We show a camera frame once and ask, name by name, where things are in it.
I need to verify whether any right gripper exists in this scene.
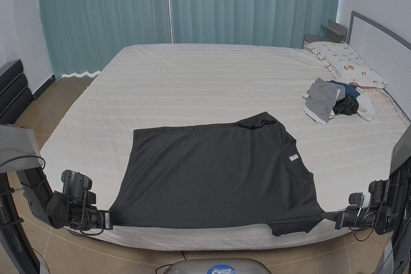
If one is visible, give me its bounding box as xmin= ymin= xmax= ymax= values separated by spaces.
xmin=320 ymin=207 xmax=368 ymax=230

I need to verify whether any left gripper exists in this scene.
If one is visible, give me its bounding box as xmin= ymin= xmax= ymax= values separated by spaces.
xmin=75 ymin=206 xmax=114 ymax=231

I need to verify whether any black T-shirt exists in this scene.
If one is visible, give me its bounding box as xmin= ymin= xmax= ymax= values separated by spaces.
xmin=109 ymin=111 xmax=325 ymax=237

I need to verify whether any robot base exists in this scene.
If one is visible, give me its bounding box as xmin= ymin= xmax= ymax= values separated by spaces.
xmin=164 ymin=258 xmax=270 ymax=274

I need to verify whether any bed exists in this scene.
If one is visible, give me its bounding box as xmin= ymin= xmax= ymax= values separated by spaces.
xmin=40 ymin=11 xmax=411 ymax=251

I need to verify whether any black shiny garment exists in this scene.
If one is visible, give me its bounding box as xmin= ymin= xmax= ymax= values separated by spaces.
xmin=332 ymin=95 xmax=359 ymax=116

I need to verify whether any grey white-trimmed garment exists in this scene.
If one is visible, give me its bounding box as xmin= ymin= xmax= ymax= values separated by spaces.
xmin=301 ymin=78 xmax=345 ymax=128

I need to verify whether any white garment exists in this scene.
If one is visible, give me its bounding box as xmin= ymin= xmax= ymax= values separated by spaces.
xmin=356 ymin=89 xmax=376 ymax=123

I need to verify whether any dark blue garment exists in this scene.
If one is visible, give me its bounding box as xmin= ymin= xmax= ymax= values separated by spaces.
xmin=328 ymin=80 xmax=362 ymax=99

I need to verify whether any black chest of drawers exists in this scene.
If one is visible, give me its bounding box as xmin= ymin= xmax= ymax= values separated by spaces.
xmin=0 ymin=60 xmax=33 ymax=125

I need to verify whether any white printed pillow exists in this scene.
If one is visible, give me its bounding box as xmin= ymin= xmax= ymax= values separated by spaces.
xmin=305 ymin=41 xmax=387 ymax=89

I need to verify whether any grey bedside table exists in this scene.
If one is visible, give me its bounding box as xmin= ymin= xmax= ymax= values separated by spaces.
xmin=303 ymin=19 xmax=348 ymax=49

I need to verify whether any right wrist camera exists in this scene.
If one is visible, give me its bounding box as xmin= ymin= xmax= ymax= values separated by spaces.
xmin=348 ymin=192 xmax=365 ymax=208

